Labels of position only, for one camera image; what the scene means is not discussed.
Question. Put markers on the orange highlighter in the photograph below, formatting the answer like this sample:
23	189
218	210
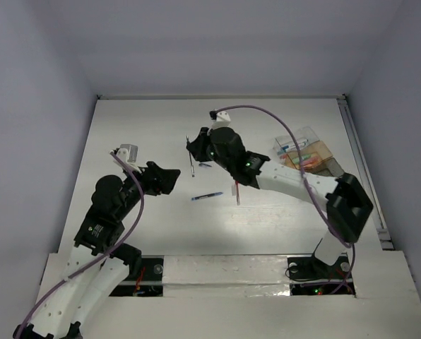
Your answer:
311	162

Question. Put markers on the blue ballpoint pen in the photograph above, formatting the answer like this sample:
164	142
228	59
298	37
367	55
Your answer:
190	157

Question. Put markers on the red gel pen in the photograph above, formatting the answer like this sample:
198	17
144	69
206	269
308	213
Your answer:
235	192

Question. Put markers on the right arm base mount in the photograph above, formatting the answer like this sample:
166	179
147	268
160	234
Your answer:
307	268

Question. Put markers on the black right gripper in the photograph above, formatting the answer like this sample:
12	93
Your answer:
198	145

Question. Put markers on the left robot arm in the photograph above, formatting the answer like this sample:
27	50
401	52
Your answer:
99	259

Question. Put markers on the blue ink refill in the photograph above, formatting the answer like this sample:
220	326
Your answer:
210	195

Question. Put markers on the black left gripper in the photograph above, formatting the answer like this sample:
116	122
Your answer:
163	181

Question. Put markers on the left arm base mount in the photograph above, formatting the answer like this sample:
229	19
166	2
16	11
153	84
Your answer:
150	267

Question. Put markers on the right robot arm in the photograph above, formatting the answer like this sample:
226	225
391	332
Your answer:
343	201

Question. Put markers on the stationery organizer box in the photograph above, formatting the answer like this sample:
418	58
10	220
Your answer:
328	166

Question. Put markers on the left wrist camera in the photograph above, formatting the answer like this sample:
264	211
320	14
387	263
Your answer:
125	156

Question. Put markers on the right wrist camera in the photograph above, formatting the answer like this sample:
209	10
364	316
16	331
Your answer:
219	119

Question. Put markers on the pink highlighter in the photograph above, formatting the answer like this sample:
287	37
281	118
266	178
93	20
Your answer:
310	155

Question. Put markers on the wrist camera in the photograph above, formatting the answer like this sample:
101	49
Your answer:
125	156
219	119

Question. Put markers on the white marker blue cap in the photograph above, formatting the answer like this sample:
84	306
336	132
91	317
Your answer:
295	144

